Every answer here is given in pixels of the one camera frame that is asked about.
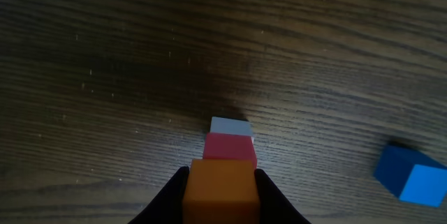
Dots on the blue cube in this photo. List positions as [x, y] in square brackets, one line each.
[419, 185]

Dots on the red cube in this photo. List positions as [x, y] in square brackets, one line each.
[228, 147]

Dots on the white cube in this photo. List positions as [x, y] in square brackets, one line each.
[230, 126]

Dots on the orange cube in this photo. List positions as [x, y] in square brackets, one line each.
[220, 192]

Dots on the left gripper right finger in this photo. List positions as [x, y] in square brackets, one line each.
[276, 206]

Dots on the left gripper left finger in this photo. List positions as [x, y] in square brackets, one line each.
[167, 203]

